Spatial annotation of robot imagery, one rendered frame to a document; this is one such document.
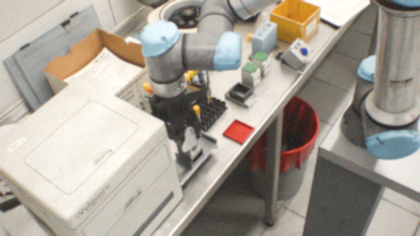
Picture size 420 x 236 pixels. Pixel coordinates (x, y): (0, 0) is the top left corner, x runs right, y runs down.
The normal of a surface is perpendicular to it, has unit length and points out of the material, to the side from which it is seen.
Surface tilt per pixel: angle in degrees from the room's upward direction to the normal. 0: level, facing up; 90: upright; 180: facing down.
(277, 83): 0
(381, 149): 98
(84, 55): 88
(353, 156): 1
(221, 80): 0
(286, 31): 90
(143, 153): 89
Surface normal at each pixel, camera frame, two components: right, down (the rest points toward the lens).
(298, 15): -0.62, 0.62
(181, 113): -0.07, -0.66
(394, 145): -0.07, 0.83
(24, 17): 0.81, 0.40
